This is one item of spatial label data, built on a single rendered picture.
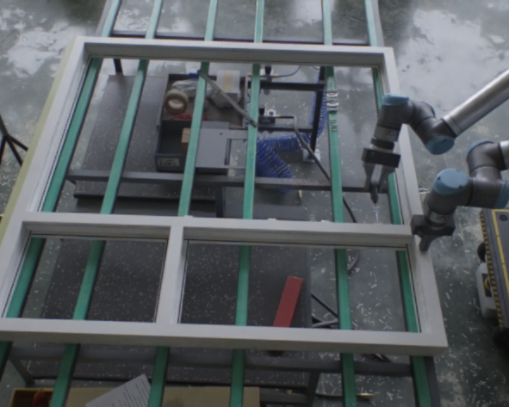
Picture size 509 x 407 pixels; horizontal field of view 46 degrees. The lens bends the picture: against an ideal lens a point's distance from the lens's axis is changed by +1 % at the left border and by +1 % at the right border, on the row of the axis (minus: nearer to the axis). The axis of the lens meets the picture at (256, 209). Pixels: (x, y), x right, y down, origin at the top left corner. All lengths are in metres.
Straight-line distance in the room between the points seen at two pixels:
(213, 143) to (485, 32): 2.91
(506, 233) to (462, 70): 1.68
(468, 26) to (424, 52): 0.50
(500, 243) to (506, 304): 0.33
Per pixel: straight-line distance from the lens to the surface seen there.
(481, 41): 4.79
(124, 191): 2.68
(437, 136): 2.19
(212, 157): 2.41
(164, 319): 1.89
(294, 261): 2.41
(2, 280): 2.10
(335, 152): 2.43
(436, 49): 4.60
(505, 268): 2.96
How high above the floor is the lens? 2.59
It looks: 51 degrees down
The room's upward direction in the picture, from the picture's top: 2 degrees clockwise
